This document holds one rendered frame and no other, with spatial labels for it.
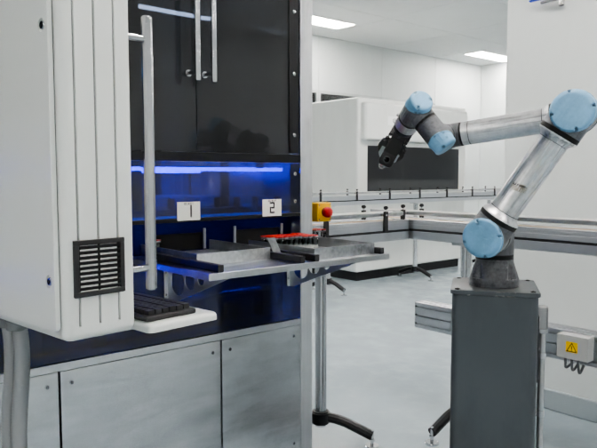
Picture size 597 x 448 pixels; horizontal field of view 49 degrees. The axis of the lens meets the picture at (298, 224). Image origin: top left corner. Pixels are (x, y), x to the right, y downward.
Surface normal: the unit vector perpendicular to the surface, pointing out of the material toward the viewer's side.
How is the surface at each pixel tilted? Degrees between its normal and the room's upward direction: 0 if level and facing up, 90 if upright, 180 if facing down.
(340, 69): 90
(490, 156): 90
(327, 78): 90
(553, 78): 90
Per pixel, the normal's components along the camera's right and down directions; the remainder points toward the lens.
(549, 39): -0.76, 0.05
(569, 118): -0.39, -0.04
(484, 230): -0.53, 0.18
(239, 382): 0.65, 0.06
